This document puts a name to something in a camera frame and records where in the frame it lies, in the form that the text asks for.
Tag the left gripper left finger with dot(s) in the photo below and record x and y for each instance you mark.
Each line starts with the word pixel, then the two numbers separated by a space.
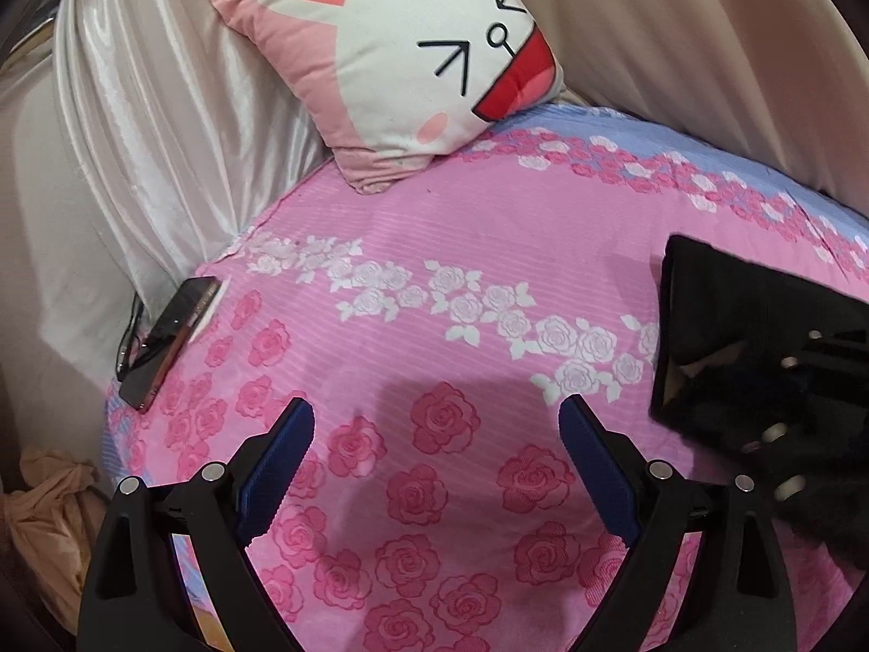
pixel 135 597

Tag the black pants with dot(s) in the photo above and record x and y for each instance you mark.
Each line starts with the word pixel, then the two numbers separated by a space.
pixel 694 389

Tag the black smartphone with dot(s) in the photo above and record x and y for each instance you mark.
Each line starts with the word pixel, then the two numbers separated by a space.
pixel 142 363

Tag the bunny face pillow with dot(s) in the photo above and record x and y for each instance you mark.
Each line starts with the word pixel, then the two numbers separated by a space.
pixel 392 85

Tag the shiny white satin curtain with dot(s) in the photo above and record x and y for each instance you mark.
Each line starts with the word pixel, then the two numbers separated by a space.
pixel 142 144

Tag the pink rose bed sheet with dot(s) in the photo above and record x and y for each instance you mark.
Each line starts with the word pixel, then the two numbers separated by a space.
pixel 434 328

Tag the tan crumpled cloth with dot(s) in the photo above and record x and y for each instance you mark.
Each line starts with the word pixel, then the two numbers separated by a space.
pixel 53 525

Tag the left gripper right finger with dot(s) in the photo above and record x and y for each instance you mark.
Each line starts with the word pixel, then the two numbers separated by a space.
pixel 738 596

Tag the beige padded headboard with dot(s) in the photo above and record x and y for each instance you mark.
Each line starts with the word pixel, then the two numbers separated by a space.
pixel 783 82

